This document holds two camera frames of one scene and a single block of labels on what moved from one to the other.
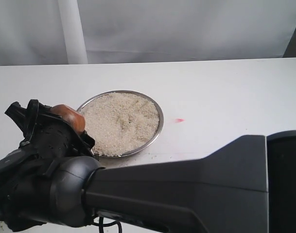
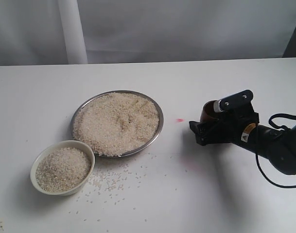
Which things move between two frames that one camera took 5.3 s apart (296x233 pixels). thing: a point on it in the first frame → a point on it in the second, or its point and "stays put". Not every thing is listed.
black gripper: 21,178 → 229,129
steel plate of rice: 122,123 stays put
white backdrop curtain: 44,32 stays put
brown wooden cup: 75,119 → 208,113
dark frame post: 295,47 stays put
